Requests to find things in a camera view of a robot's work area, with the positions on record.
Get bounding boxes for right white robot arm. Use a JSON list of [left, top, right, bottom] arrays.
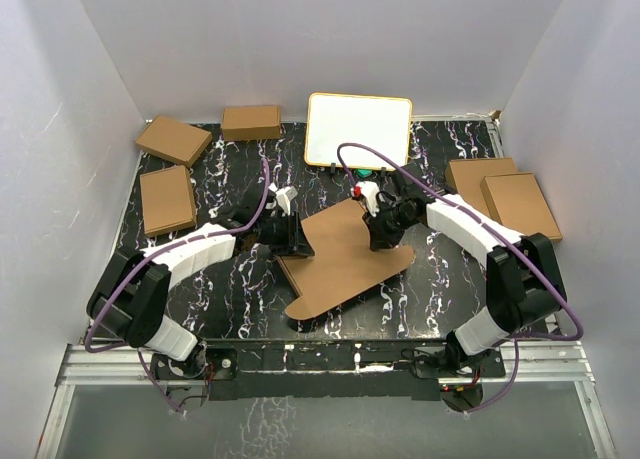
[[351, 166, 566, 372]]

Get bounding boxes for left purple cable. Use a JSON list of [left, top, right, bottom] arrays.
[[83, 158, 274, 354]]

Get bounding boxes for folded cardboard box back centre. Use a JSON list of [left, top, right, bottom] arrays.
[[221, 105, 281, 141]]

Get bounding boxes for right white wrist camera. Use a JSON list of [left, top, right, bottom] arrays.
[[351, 181, 380, 217]]

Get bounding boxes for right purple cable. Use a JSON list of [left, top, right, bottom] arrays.
[[336, 142, 585, 340]]

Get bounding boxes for folded cardboard box back left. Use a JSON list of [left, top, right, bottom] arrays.
[[135, 115, 212, 168]]

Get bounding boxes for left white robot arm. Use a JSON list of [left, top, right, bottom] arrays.
[[86, 201, 315, 378]]

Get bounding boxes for black base bar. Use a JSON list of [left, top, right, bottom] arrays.
[[199, 336, 506, 403]]

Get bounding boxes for purple cable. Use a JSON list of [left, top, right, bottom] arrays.
[[336, 142, 585, 340], [83, 158, 274, 354]]

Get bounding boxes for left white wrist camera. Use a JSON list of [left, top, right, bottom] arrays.
[[265, 183, 297, 216]]

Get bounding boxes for small folded cardboard box right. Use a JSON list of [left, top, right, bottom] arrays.
[[480, 172, 563, 242]]

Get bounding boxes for large cardboard box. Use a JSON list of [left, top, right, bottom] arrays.
[[277, 199, 415, 321], [445, 157, 518, 215]]

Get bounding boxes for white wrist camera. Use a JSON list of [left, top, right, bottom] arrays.
[[351, 181, 380, 217], [265, 183, 297, 216]]

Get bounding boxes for white board with yellow frame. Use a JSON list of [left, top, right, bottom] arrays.
[[304, 92, 413, 170]]

